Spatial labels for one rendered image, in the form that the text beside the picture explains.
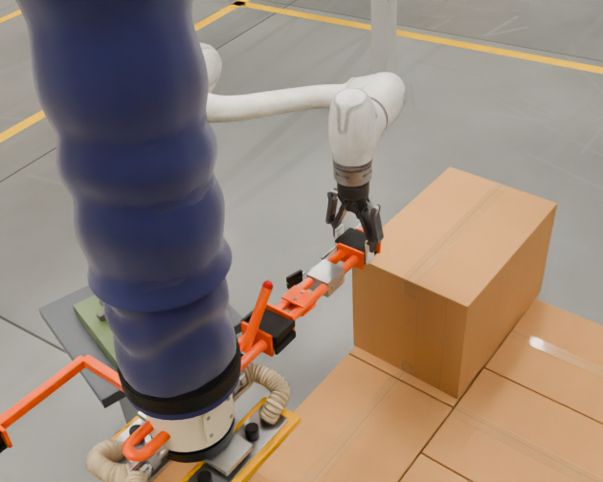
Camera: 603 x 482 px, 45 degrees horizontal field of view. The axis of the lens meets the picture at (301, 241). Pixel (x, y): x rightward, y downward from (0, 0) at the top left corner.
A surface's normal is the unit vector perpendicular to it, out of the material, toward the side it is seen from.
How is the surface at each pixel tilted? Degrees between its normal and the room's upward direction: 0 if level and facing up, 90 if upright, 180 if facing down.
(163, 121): 104
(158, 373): 77
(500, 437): 0
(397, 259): 0
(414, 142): 0
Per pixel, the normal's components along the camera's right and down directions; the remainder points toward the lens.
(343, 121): -0.45, 0.45
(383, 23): -0.62, 0.52
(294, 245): -0.06, -0.78
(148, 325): -0.38, 0.27
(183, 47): 0.88, 0.10
